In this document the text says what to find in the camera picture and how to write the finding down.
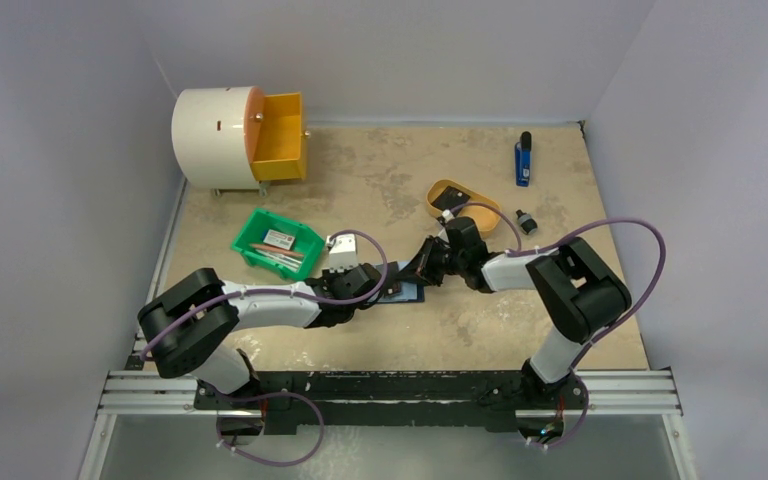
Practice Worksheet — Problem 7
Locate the tan oval tray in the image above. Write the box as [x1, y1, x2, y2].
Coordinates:
[426, 179, 501, 235]

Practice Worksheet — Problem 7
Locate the blue black stapler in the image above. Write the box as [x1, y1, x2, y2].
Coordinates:
[514, 131, 532, 187]

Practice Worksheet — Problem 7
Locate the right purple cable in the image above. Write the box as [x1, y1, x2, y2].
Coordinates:
[446, 201, 668, 452]

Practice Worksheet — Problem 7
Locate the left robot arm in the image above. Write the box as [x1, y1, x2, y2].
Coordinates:
[137, 263, 392, 409]

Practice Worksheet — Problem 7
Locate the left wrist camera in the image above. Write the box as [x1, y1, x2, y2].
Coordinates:
[326, 233, 359, 273]

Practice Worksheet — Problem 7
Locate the green plastic bin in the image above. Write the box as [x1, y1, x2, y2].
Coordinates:
[230, 208, 325, 280]

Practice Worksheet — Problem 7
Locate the orange drawer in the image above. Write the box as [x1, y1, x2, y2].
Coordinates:
[250, 92, 308, 182]

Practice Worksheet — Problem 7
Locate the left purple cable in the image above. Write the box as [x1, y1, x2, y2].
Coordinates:
[138, 229, 391, 362]

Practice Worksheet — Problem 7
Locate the small black cylinder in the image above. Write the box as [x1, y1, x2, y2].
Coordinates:
[516, 210, 538, 235]

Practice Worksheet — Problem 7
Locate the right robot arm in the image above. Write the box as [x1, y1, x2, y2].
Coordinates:
[395, 217, 632, 407]

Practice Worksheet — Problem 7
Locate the white cylindrical drawer cabinet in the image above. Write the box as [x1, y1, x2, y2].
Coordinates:
[171, 86, 265, 190]

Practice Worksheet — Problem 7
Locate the aluminium frame rail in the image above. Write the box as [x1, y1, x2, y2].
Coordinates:
[97, 371, 260, 418]

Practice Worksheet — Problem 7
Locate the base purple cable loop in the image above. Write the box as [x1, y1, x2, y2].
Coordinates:
[214, 388, 329, 469]

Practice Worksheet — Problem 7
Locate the black card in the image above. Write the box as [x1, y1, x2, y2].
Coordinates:
[433, 185, 470, 212]

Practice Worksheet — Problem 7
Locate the blue leather card holder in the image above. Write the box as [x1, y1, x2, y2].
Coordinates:
[368, 261, 425, 304]

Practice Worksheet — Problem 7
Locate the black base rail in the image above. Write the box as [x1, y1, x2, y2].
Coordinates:
[195, 370, 587, 437]

